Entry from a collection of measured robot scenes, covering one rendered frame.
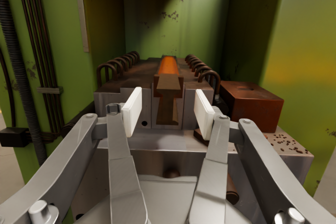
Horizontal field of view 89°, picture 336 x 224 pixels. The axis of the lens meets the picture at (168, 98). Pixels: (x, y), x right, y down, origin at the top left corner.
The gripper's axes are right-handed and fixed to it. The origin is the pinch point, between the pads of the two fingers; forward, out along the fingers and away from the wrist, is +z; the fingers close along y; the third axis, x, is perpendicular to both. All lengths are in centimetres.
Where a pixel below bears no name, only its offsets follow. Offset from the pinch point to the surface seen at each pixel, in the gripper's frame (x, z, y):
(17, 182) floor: -99, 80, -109
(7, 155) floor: -99, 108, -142
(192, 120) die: -6.0, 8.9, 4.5
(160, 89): 2.3, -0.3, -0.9
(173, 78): 2.3, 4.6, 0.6
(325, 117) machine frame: -10.8, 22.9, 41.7
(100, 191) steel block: -16.5, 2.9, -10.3
